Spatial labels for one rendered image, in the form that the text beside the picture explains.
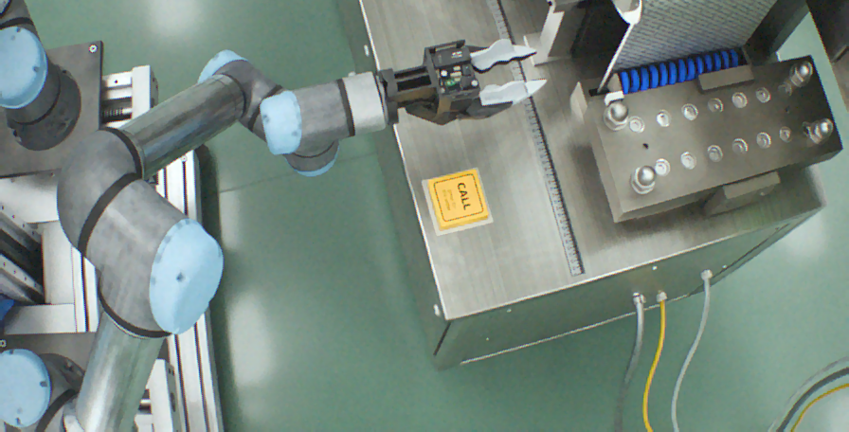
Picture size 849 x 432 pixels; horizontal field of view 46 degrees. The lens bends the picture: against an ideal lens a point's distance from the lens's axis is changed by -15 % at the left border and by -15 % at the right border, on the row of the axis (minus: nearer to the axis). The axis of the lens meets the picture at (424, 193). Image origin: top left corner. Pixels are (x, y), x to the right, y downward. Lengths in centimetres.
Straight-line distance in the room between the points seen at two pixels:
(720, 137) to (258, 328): 128
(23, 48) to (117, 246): 55
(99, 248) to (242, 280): 136
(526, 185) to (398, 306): 92
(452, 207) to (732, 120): 43
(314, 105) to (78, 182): 36
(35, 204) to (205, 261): 77
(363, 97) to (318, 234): 115
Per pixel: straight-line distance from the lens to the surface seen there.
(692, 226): 168
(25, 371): 152
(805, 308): 272
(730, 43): 163
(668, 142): 157
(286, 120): 140
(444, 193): 160
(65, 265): 185
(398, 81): 140
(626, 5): 138
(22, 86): 163
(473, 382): 249
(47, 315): 185
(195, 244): 117
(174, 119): 138
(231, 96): 148
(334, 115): 140
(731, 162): 159
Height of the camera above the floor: 247
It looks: 75 degrees down
